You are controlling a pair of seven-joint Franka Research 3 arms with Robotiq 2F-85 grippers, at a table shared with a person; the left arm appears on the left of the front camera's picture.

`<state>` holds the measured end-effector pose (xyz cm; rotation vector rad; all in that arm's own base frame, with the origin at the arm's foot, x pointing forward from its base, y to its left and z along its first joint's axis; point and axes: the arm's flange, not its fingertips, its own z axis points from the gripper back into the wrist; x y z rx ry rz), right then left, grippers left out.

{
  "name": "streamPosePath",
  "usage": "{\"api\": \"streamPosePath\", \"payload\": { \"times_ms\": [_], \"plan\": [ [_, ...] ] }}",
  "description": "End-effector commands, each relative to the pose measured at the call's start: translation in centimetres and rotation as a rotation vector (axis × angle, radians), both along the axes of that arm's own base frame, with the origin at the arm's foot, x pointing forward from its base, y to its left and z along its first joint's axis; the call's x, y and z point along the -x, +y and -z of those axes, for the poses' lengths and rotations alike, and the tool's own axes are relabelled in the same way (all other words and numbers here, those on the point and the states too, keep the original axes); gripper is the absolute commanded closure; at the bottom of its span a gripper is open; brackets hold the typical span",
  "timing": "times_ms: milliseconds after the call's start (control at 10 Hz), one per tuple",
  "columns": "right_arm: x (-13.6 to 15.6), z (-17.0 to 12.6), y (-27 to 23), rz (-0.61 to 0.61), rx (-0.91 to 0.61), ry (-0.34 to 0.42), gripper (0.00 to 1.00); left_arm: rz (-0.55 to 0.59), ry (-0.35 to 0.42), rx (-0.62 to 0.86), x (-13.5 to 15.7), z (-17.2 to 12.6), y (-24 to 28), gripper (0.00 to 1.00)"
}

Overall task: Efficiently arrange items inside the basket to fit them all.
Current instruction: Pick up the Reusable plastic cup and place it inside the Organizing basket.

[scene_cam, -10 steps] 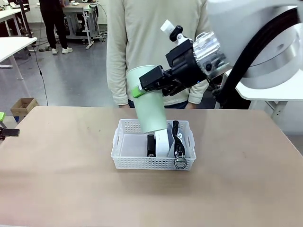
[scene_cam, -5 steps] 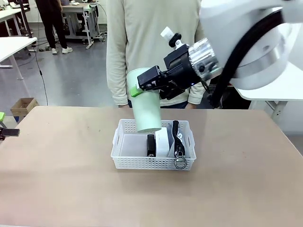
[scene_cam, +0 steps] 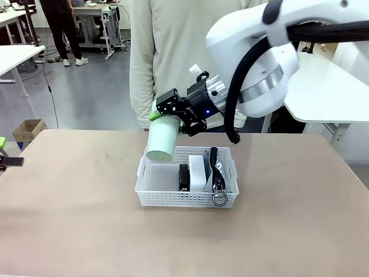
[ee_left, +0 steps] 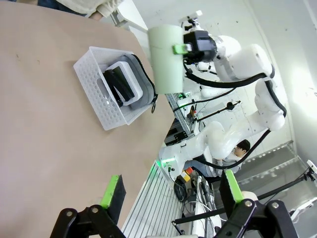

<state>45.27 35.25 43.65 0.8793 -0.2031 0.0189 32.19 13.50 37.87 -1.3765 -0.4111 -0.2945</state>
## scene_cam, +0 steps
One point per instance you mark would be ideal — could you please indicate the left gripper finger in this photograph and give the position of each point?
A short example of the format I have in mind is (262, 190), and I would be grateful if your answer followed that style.
(13, 162)
(3, 142)

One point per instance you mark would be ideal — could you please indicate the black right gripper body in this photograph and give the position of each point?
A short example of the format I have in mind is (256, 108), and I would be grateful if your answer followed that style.
(199, 101)

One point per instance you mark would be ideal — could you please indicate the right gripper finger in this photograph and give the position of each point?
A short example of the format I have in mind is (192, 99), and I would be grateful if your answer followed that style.
(192, 127)
(170, 105)

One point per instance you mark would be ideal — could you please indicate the pale green plastic cup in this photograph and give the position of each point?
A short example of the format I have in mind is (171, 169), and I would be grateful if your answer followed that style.
(161, 138)

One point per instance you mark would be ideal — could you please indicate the white rectangular box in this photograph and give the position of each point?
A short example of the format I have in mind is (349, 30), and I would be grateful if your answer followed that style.
(199, 173)

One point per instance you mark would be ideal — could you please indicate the black stapler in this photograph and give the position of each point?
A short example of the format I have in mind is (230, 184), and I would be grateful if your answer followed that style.
(183, 177)

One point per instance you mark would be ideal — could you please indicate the grey CAMPUS zipper pouch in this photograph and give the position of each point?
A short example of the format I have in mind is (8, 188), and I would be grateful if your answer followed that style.
(220, 173)

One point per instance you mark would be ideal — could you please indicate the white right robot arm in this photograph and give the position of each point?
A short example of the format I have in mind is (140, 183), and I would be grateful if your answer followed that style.
(259, 43)

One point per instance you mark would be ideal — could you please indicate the white perforated plastic basket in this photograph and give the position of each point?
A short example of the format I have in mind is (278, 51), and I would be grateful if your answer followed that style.
(150, 196)

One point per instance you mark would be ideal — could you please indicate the small cardboard box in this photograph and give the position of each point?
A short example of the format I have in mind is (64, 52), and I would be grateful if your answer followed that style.
(29, 130)

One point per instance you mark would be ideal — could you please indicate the person in beige sweater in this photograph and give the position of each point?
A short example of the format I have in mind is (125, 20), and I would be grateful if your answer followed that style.
(173, 43)

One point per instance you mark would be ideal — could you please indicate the white table with white leg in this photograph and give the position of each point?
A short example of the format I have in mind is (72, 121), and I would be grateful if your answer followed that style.
(14, 56)

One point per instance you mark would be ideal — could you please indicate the grey background workbench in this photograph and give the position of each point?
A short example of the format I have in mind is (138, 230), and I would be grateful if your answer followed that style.
(95, 17)

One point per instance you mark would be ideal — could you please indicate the bystander with white sneakers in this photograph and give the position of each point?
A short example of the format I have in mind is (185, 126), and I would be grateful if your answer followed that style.
(62, 26)

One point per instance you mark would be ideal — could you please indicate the large white side table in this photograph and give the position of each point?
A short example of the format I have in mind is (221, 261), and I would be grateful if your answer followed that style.
(331, 95)

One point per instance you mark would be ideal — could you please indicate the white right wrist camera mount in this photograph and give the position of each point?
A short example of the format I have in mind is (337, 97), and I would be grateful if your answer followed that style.
(195, 70)

